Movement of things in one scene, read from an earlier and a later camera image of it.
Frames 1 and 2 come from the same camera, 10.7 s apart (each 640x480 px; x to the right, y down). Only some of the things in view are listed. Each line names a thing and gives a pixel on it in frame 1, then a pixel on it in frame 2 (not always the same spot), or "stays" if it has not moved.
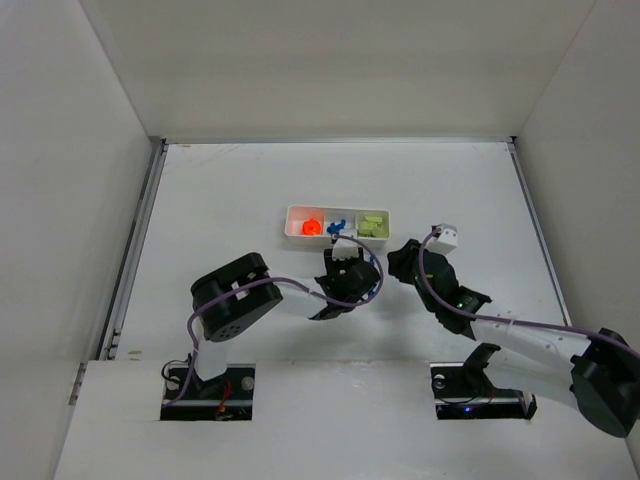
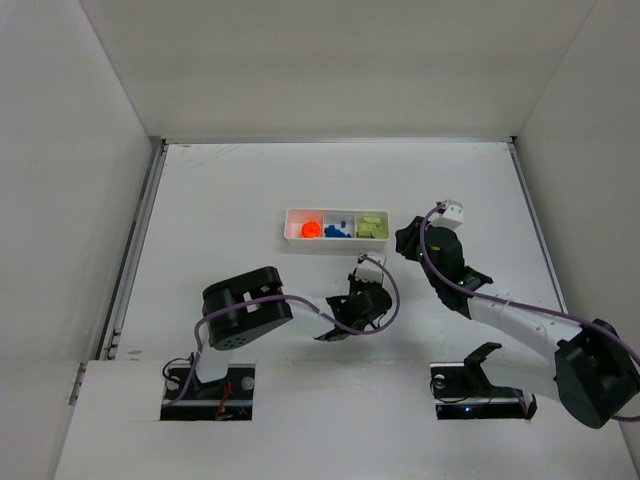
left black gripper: (356, 273) → (341, 310)
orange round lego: (311, 227) stays
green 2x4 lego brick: (372, 227) stays
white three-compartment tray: (318, 225) stays
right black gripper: (417, 267) → (413, 235)
